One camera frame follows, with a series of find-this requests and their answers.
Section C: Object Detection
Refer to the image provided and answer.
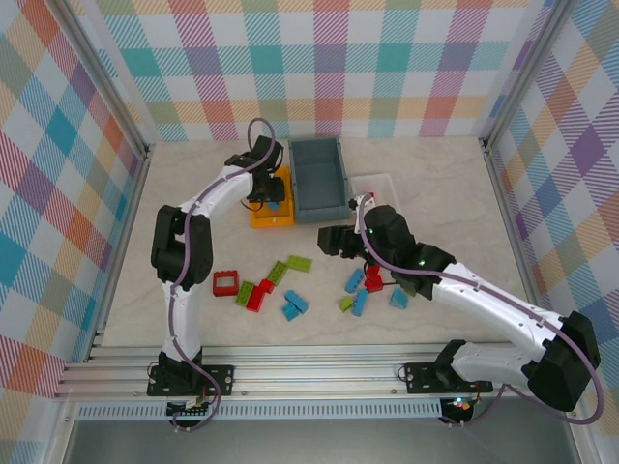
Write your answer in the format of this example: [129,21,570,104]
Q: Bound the aluminium frame post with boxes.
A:
[56,0,157,160]
[478,0,579,156]

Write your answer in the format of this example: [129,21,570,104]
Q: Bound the red lego window frame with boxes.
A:
[212,271,239,297]

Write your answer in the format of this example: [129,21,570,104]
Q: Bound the slotted grey cable duct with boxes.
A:
[75,403,445,421]

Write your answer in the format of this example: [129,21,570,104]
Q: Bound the yellow plastic bin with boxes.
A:
[249,164,296,231]

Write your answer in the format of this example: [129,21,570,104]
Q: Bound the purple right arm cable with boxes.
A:
[355,191,605,429]

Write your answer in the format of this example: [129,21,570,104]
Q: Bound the aluminium side rail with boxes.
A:
[481,139,545,339]
[85,144,156,362]

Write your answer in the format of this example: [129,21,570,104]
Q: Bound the small circuit board with LEDs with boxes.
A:
[447,395,478,415]

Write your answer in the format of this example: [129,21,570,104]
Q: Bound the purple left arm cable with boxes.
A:
[167,117,284,433]

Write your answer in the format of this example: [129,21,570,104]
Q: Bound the grey plastic bin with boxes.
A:
[288,137,352,224]

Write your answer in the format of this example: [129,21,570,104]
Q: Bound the wide aluminium base rail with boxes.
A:
[52,341,538,402]

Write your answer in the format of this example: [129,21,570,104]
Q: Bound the white plastic bin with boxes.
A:
[350,172,401,214]

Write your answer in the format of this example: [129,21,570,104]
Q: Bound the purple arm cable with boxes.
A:
[167,117,284,433]
[355,191,605,429]

